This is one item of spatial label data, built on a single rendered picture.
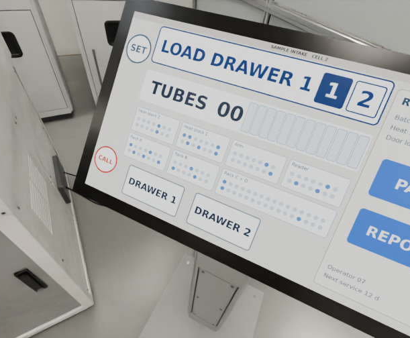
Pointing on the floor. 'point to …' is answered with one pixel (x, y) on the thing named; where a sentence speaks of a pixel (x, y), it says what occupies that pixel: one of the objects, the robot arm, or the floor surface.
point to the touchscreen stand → (205, 302)
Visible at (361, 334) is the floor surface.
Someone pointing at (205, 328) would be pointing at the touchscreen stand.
